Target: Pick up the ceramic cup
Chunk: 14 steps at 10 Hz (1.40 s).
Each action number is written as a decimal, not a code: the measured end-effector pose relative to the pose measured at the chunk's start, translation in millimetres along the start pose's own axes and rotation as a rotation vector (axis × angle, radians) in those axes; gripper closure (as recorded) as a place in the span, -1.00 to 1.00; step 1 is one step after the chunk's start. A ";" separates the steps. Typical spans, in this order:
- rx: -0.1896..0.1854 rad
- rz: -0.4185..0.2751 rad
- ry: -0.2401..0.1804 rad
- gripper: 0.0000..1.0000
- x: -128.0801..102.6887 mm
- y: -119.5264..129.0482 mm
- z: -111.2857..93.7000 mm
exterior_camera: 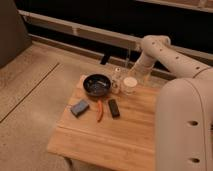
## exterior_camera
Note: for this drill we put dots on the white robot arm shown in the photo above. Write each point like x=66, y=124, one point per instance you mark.
x=184, y=108

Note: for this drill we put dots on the wooden table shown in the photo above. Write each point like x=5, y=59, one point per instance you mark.
x=123, y=144

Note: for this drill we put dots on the white window frame rail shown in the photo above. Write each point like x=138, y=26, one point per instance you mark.
x=80, y=35

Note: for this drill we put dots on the clear glass jar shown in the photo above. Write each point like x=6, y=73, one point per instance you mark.
x=116, y=80

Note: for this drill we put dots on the black rectangular remote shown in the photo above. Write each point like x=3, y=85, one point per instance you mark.
x=113, y=108

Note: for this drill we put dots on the blue-grey sponge block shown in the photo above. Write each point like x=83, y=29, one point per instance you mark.
x=79, y=108

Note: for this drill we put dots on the black bowl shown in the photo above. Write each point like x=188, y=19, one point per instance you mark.
x=97, y=85

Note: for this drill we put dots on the white ceramic cup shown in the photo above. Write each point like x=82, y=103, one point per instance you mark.
x=129, y=85

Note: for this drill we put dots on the grey sofa corner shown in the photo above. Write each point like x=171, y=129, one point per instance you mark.
x=14, y=38

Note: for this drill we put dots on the orange handled tool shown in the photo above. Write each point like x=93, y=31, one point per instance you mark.
x=100, y=110

